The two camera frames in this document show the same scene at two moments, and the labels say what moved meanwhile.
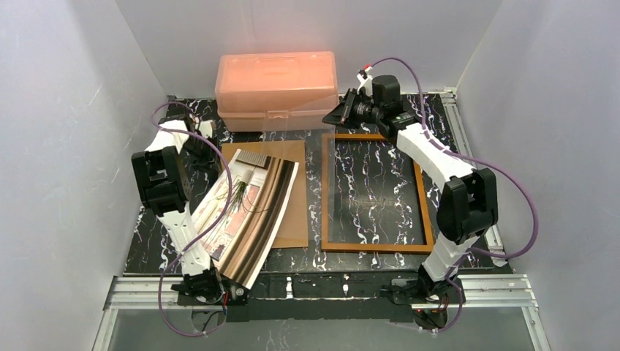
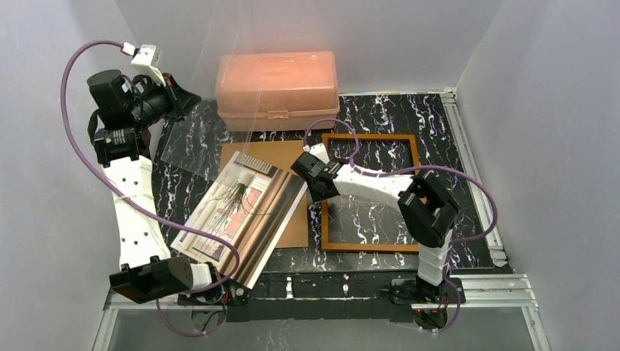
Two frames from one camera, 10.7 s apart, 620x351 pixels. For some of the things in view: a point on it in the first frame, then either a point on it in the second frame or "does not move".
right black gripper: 346,110 -> 300,164
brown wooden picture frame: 369,247 does not move
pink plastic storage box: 276,91 does not move
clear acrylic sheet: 304,129 -> 227,78
